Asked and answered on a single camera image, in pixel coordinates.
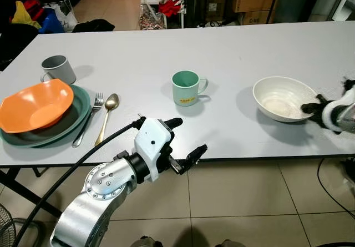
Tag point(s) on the metal fan grille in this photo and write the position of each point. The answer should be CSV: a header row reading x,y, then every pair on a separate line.
x,y
5,227

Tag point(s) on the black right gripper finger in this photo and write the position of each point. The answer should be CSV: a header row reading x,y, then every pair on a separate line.
x,y
321,99
309,109

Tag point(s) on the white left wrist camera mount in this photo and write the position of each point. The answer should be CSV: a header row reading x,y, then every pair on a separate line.
x,y
151,141

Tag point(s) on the patterned bag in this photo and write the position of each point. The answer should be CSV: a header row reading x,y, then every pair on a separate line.
x,y
148,18

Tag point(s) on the orange bowl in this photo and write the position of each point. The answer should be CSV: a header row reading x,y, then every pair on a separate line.
x,y
33,107

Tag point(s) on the red bag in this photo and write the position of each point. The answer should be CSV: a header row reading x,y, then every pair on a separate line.
x,y
34,5

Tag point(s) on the white bowl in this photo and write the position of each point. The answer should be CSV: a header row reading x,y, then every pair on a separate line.
x,y
277,100

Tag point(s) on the black bag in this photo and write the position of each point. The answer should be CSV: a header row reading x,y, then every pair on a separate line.
x,y
94,25

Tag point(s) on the white plastic bag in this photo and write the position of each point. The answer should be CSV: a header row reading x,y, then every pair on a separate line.
x,y
66,15

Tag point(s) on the red cloth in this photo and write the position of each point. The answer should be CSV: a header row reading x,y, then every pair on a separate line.
x,y
171,7

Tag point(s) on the black table leg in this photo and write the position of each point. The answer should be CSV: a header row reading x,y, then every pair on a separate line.
x,y
22,190

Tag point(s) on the dark green plate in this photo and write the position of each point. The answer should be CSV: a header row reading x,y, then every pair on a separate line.
x,y
66,126

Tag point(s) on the grey mug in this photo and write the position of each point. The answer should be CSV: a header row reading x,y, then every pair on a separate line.
x,y
60,69

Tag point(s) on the green mug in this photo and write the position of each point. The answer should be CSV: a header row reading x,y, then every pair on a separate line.
x,y
184,91

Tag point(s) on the white rack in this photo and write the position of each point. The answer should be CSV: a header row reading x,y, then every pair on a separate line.
x,y
142,3

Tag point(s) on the black shelf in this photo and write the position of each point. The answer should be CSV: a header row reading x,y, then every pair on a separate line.
x,y
191,3

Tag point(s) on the gold spoon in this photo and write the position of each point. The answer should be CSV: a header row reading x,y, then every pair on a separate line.
x,y
111,101

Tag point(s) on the blue bag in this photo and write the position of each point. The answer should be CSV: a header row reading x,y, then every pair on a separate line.
x,y
50,22

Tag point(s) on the small cardboard box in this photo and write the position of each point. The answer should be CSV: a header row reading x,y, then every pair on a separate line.
x,y
258,18

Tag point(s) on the dark cardboard box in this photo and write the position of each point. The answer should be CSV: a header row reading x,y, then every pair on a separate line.
x,y
215,3

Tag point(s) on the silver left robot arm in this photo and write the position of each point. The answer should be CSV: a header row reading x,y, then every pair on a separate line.
x,y
100,188

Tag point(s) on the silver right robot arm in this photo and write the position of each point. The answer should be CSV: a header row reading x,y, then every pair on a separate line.
x,y
349,118

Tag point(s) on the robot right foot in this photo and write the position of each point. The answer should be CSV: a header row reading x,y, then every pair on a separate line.
x,y
228,243

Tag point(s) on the silver fork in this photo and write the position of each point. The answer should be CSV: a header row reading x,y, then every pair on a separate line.
x,y
89,119

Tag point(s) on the yellow bag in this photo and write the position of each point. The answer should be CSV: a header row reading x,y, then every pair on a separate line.
x,y
23,14

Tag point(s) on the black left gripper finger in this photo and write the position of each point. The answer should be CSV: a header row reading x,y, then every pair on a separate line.
x,y
196,155
173,123

